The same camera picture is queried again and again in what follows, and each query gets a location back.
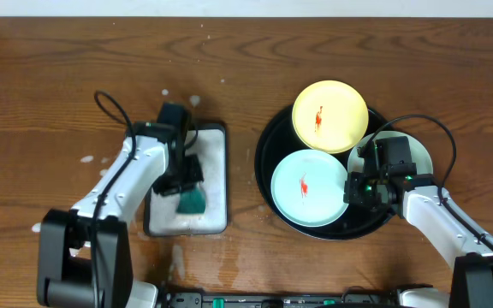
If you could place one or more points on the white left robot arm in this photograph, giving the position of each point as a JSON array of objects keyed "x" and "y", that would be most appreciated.
[{"x": 84, "y": 253}]

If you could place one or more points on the green yellow sponge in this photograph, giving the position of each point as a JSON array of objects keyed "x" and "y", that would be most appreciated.
[{"x": 192, "y": 202}]

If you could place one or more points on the rectangular soapy metal tray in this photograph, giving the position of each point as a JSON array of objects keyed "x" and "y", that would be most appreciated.
[{"x": 161, "y": 219}]

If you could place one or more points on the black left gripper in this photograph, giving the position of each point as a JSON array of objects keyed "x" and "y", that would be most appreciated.
[{"x": 178, "y": 185}]

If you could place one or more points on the yellow plate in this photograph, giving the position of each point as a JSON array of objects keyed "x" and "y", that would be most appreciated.
[{"x": 330, "y": 116}]

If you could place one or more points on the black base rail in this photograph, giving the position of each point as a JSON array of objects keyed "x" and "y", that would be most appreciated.
[{"x": 199, "y": 300}]

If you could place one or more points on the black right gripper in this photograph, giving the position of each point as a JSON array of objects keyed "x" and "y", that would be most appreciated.
[{"x": 352, "y": 194}]

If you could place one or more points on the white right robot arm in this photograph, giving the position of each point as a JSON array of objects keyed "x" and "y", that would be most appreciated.
[{"x": 464, "y": 245}]

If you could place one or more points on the light blue front plate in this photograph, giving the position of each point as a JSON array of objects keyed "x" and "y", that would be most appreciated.
[{"x": 308, "y": 187}]

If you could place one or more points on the light green plate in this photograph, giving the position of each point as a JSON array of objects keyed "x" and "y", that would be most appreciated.
[{"x": 421, "y": 157}]

